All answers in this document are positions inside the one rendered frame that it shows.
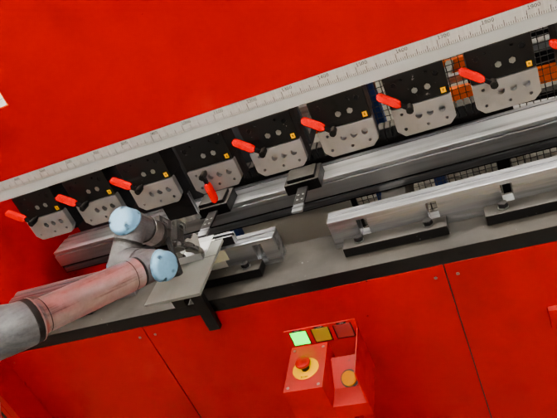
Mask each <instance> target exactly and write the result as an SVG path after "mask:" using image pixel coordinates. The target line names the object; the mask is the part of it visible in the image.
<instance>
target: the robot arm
mask: <svg viewBox="0 0 557 418"><path fill-rule="evenodd" d="M179 222H180V223H182V224H183V226H182V225H180V224H179ZM109 228H110V230H111V231H112V232H113V233H114V241H113V244H112V247H111V251H110V254H109V259H108V263H107V264H106V269H104V270H101V271H99V272H97V273H94V274H92V275H89V276H87V277H85V278H83V279H80V280H78V281H76V282H74V283H72V284H68V285H67V286H64V287H62V288H60V289H57V290H55V291H52V292H50V293H49V294H45V295H43V296H41V297H39V298H37V299H29V298H24V299H20V300H18V301H17V302H14V303H10V304H0V361H2V360H3V359H6V358H9V357H11V356H14V355H16V354H18V353H20V352H23V351H25V350H27V349H28V348H32V347H34V346H36V345H37V344H38V343H42V342H43V341H45V340H46V338H47V336H48V333H50V332H52V331H54V330H56V329H58V328H60V327H63V326H65V325H67V324H68V323H71V322H73V321H75V320H76V319H78V318H81V317H83V316H85V315H86V314H89V313H91V312H93V311H95V310H97V309H100V308H102V307H104V306H105V305H107V304H110V303H112V302H114V301H115V300H117V299H120V298H122V297H123V296H126V295H128V294H131V293H132V292H134V291H136V290H138V289H141V288H142V287H144V286H146V285H148V284H151V283H152V282H155V281H157V282H163V281H169V280H171V279H172V278H174V277H177V276H180V275H182V273H183V271H182V268H181V265H180V263H179V260H178V259H180V258H182V257H186V256H185V255H184V254H182V253H181V251H185V252H191V253H194V254H199V253H201V254H203V253H204V250H203V249H202V248H201V247H200V243H199V240H198V236H197V234H196V233H192V235H191V239H188V238H186V239H185V241H184V231H186V224H185V223H183V222H181V221H179V220H177V219H176V220H172V221H170V220H168V219H167V218H165V217H163V216H160V215H158V216H155V217H151V216H148V215H146V214H143V213H142V212H140V211H138V210H137V209H133V208H130V207H126V206H124V207H118V208H117V209H115V210H114V211H113V212H112V214H111V215H110V218H109ZM143 244H145V245H150V246H153V247H154V248H155V250H154V249H143Z"/></svg>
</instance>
